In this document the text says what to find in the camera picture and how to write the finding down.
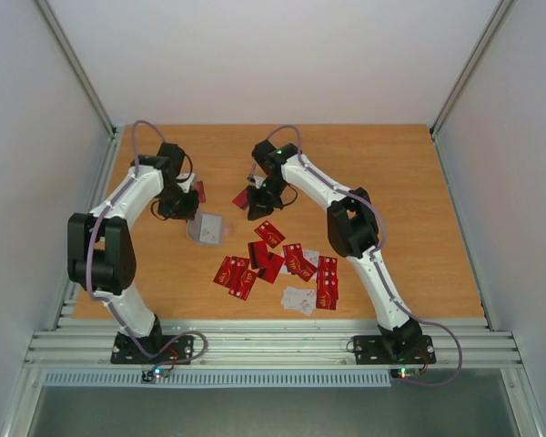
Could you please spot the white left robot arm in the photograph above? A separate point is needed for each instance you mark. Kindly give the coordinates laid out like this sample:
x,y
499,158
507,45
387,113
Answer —
x,y
100,253

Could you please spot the red VIP card under pile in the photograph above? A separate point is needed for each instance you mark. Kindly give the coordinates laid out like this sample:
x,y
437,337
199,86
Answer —
x,y
243,285

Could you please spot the grey slotted cable duct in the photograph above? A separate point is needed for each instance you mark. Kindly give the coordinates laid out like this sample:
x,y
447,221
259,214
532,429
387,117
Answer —
x,y
220,379

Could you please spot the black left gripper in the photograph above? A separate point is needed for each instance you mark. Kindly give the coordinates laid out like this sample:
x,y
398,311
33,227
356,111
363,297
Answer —
x,y
184,214

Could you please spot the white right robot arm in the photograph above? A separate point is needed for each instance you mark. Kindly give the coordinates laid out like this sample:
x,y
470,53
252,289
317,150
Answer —
x,y
353,233

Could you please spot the red card far left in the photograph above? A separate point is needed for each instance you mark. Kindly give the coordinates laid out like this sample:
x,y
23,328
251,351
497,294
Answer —
x,y
199,188

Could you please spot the red card stack right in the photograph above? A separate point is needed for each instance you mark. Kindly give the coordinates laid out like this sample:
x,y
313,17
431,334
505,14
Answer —
x,y
327,293

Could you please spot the red VIP card left pile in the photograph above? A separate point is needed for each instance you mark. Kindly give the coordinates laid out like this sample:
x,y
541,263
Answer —
x,y
230,271

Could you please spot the white card front right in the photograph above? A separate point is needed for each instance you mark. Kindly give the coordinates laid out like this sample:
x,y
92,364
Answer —
x,y
300,300

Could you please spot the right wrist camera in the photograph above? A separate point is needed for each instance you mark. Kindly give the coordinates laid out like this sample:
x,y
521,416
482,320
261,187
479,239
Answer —
x,y
255,180

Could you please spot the red VIP card centre right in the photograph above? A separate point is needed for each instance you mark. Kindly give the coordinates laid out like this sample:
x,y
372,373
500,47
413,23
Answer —
x,y
296,263

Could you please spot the dark red magstripe card centre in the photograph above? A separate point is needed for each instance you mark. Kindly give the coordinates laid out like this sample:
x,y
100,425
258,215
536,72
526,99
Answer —
x,y
267,264

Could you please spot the aluminium front rail frame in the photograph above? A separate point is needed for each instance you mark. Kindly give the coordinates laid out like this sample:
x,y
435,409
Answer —
x,y
271,344

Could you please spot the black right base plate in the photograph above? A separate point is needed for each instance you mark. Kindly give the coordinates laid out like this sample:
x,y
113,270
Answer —
x,y
369,350

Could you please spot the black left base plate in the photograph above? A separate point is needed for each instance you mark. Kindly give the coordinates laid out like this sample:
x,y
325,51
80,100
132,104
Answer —
x,y
125,351

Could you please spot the red VIP card top pile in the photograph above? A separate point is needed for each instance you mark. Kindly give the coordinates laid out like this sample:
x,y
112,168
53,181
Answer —
x,y
269,234

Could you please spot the pink leather card holder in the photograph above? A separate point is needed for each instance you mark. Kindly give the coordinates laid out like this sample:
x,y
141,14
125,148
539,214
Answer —
x,y
209,229

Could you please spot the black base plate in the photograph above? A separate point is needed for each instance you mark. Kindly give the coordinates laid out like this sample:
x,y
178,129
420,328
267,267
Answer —
x,y
369,350
125,351

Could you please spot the dark red card top centre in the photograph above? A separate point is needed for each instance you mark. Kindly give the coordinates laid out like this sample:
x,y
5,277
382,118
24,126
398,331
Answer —
x,y
241,200

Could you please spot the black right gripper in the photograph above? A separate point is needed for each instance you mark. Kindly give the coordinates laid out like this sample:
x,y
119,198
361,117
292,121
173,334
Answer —
x,y
258,203

